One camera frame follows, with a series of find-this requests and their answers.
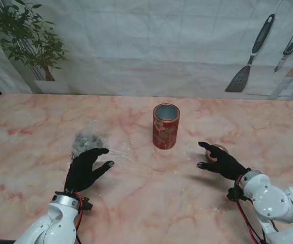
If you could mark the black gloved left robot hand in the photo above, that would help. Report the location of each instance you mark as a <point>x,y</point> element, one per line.
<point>81,172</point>

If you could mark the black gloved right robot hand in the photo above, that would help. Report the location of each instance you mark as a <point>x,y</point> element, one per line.
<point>228,165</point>

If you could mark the gold round tin lid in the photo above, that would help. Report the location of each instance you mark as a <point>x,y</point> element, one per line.
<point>210,157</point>

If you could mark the clear plastic tea bag pouch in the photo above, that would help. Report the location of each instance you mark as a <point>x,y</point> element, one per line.
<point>85,142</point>

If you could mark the red floral tea tin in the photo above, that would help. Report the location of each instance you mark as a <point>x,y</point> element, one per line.
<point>165,132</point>

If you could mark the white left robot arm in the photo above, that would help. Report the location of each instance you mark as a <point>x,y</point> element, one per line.
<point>57,221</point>

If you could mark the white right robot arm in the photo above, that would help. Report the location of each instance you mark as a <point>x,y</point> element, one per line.
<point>271,200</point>

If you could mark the printed black slotted spatula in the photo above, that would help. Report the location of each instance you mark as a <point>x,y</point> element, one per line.
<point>238,81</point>

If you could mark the printed green potted plant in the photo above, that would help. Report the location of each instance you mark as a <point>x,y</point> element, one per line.
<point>27,43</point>

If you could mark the white printed backdrop cloth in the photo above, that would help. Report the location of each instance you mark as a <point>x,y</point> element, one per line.
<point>146,38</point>

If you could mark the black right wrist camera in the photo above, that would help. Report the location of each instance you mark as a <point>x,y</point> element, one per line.
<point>231,194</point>

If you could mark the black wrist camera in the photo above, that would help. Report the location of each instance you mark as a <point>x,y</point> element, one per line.
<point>86,203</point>
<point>231,194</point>

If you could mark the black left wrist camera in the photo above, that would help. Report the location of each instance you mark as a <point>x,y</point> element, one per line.
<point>86,203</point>

